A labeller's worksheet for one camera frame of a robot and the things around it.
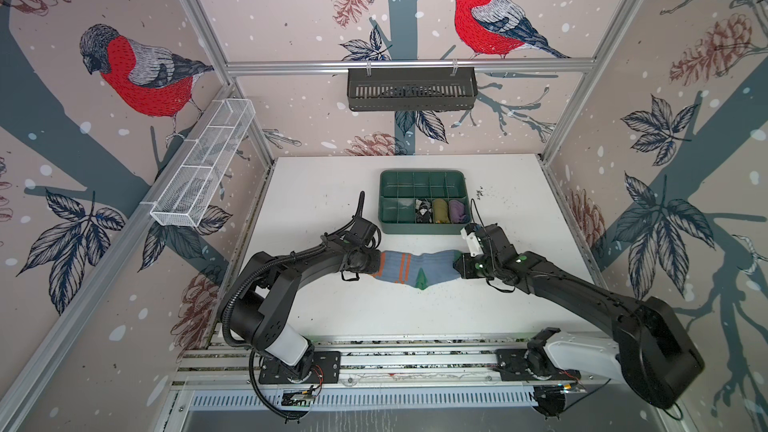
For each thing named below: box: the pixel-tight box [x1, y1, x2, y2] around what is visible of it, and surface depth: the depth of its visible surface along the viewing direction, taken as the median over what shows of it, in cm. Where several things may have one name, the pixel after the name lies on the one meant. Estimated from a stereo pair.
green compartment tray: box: [378, 170, 471, 235], surface depth 102 cm
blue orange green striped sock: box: [374, 250, 463, 289], surface depth 92 cm
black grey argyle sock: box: [415, 198, 433, 224], surface depth 99 cm
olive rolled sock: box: [433, 198, 450, 224], surface depth 99 cm
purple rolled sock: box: [448, 199, 467, 223], surface depth 98 cm
